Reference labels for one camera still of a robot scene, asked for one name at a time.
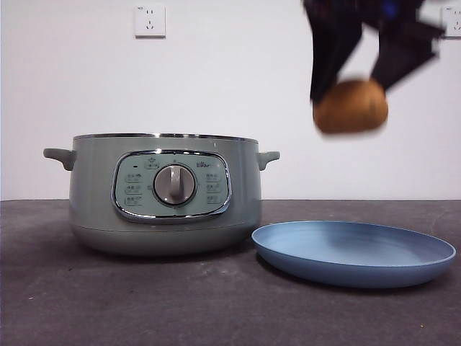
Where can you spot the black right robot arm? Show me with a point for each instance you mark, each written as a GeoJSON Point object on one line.
{"type": "Point", "coordinates": [345, 11]}

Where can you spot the white wall socket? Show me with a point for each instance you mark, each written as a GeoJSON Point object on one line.
{"type": "Point", "coordinates": [150, 21]}
{"type": "Point", "coordinates": [454, 18]}

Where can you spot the sage green electric steamer pot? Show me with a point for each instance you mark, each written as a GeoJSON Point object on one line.
{"type": "Point", "coordinates": [93, 202]}

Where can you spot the light blue round plate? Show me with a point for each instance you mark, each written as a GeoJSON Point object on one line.
{"type": "Point", "coordinates": [324, 266]}

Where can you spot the brown potato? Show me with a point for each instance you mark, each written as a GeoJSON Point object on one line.
{"type": "Point", "coordinates": [353, 108]}

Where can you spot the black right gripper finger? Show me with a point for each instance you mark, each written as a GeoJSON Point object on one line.
{"type": "Point", "coordinates": [407, 50]}
{"type": "Point", "coordinates": [329, 54]}

